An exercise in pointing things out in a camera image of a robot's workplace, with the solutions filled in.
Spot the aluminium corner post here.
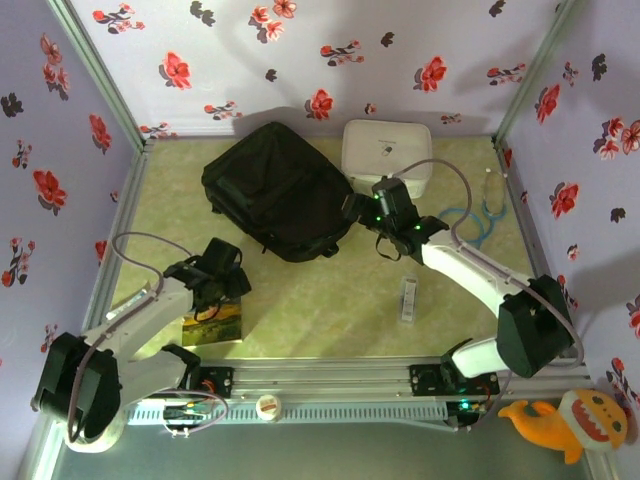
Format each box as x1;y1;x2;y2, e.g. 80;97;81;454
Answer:
46;0;147;147
492;0;586;146

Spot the small white round jar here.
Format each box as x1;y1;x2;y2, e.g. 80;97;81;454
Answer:
254;394;282;424

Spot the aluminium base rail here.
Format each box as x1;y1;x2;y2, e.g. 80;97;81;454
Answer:
117;355;592;407

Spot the white zippered medical case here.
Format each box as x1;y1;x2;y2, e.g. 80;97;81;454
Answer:
341;118;434;199

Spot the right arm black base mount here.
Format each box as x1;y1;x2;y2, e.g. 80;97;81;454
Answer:
408;363;501;397

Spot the orange shark plush toy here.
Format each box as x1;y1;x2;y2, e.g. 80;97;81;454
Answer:
497;388;630;465

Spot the blue stethoscope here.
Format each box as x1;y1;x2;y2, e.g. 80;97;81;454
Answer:
437;168;510;251

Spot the white slotted cable duct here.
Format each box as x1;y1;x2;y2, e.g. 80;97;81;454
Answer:
123;402;450;427

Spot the black backpack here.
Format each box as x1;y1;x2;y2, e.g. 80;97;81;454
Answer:
200;121;357;264

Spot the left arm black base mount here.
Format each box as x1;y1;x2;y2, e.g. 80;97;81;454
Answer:
189;366;235;400

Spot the aluminium side rail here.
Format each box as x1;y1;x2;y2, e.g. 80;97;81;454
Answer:
82;139;154;331
492;135;586;361

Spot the Animal Farm paperback book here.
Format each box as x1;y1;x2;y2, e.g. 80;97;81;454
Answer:
180;298;245;347

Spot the left arm lavender cable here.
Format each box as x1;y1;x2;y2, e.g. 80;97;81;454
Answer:
67;230;199;446

